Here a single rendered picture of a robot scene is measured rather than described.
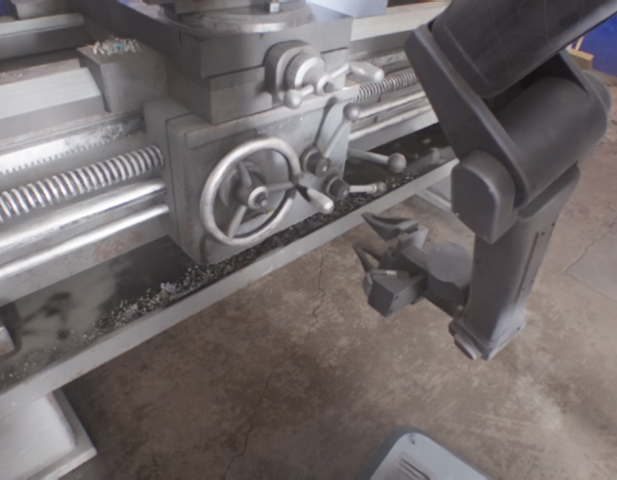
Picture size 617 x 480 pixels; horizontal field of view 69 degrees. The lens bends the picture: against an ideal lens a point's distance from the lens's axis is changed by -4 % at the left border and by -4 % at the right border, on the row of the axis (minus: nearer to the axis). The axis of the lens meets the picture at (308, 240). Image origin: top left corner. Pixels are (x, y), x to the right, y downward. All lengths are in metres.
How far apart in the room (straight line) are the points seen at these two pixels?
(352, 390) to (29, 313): 0.83
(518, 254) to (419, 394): 1.03
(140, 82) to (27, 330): 0.52
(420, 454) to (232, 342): 0.67
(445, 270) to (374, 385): 0.83
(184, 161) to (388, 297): 0.39
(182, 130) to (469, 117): 0.53
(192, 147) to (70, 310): 0.46
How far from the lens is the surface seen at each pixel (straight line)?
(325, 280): 1.63
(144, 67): 0.83
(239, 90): 0.77
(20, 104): 0.82
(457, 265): 0.60
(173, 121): 0.78
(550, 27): 0.25
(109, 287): 1.07
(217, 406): 1.32
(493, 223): 0.32
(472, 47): 0.28
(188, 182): 0.79
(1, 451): 1.18
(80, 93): 0.83
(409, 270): 0.67
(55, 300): 1.07
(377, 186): 1.09
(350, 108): 0.87
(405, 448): 1.01
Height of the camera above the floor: 1.14
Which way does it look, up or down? 40 degrees down
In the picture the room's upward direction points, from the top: 6 degrees clockwise
